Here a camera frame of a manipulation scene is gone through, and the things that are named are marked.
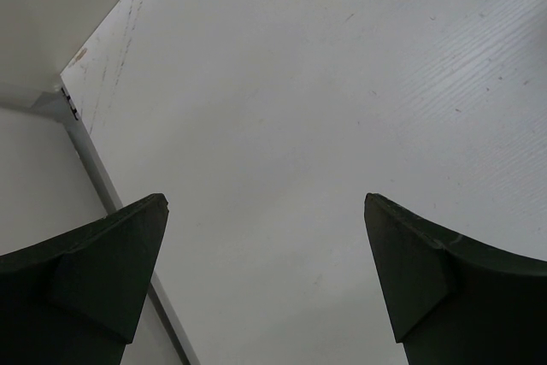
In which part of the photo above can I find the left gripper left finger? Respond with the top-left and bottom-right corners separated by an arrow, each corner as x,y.
1,193 -> 168,364

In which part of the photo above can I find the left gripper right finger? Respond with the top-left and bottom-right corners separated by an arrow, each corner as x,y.
364,193 -> 546,364

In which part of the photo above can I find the aluminium table frame rail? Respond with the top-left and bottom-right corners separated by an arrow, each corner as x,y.
1,84 -> 200,364

